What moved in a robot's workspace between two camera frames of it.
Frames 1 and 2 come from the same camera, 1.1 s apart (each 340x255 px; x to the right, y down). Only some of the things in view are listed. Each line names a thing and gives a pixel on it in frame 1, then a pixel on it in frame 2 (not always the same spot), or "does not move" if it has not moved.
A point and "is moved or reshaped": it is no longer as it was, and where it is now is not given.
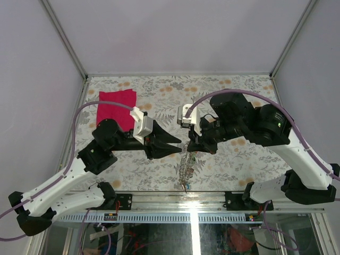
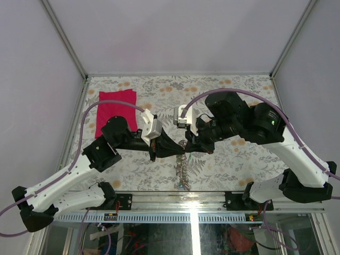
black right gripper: x=204 y=145 does not move
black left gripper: x=155 y=150 does not move
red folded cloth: x=120 y=114 does not move
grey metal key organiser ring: x=186 y=169 is moved or reshaped
